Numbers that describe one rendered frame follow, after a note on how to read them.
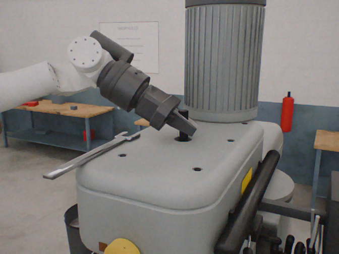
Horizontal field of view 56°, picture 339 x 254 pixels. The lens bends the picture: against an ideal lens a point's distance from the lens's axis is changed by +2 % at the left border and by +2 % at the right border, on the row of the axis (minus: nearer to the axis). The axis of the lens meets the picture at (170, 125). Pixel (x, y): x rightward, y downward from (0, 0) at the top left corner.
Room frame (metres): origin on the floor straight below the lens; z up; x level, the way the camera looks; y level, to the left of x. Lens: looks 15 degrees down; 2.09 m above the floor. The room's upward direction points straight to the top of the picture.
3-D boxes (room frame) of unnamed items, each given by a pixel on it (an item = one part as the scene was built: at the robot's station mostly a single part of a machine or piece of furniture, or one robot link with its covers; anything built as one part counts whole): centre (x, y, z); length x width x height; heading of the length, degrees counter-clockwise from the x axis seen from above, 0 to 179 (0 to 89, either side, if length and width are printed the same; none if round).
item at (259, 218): (0.63, -0.18, 1.66); 0.12 x 0.04 x 0.04; 154
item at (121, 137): (0.55, 0.13, 1.89); 0.24 x 0.04 x 0.01; 156
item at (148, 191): (0.65, -0.03, 1.81); 0.47 x 0.26 x 0.16; 154
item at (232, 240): (0.60, -0.17, 1.79); 0.45 x 0.04 x 0.04; 154
